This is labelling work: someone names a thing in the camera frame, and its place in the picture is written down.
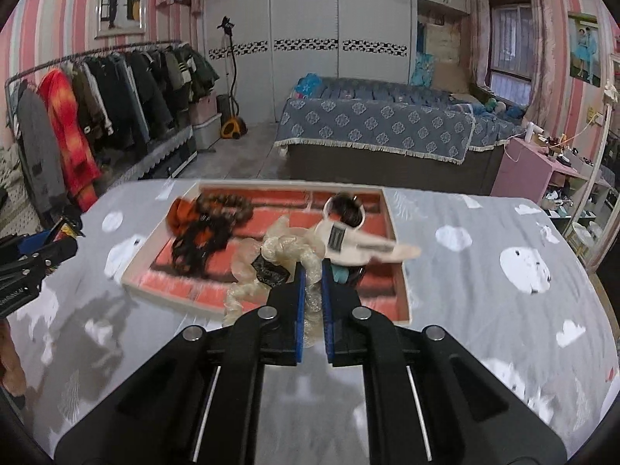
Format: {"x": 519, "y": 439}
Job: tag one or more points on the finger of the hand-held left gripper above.
{"x": 53, "y": 254}
{"x": 34, "y": 241}

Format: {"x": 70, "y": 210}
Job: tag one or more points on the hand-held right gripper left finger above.
{"x": 301, "y": 310}

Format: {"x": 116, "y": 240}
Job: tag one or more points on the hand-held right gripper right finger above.
{"x": 329, "y": 319}

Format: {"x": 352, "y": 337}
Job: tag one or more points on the white jewelry tray red lining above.
{"x": 382, "y": 300}

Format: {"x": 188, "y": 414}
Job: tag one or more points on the cream scrunchie with black tag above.
{"x": 286, "y": 247}

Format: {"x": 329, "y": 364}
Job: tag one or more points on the large cream snap hair clip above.
{"x": 382, "y": 249}

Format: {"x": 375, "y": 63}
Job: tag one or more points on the person's left forearm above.
{"x": 9, "y": 358}

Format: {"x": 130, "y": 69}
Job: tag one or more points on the teal hair accessory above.
{"x": 341, "y": 272}

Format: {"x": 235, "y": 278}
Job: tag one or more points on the red orange fleece coat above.
{"x": 68, "y": 131}

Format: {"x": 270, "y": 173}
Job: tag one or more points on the orange bow scrunchie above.
{"x": 181, "y": 213}

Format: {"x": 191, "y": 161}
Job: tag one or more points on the grey polar bear printed blanket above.
{"x": 484, "y": 310}

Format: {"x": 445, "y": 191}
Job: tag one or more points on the row of dark hanging clothes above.
{"x": 145, "y": 87}

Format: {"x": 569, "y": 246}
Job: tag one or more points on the yellow garment steamer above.
{"x": 233, "y": 126}

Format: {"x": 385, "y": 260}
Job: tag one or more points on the sofa with blue patterned cover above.
{"x": 378, "y": 126}

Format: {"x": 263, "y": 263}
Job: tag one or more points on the metal clothes rack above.
{"x": 97, "y": 52}

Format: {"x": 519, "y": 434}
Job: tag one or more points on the pink storage box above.
{"x": 206, "y": 121}

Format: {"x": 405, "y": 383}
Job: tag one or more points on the blue crumpled cloth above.
{"x": 307, "y": 86}

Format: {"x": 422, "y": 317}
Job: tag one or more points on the pink desk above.
{"x": 518, "y": 169}

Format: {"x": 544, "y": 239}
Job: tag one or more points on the teal hanging cloth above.
{"x": 421, "y": 63}

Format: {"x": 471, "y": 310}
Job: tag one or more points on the white wardrobe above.
{"x": 310, "y": 5}

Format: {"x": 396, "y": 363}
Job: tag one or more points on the white framed standing mirror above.
{"x": 605, "y": 179}

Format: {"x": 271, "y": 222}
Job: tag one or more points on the pink floral curtain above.
{"x": 547, "y": 43}
{"x": 479, "y": 34}

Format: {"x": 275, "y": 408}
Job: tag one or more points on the window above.
{"x": 508, "y": 43}

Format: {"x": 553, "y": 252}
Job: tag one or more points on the wall poster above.
{"x": 584, "y": 48}

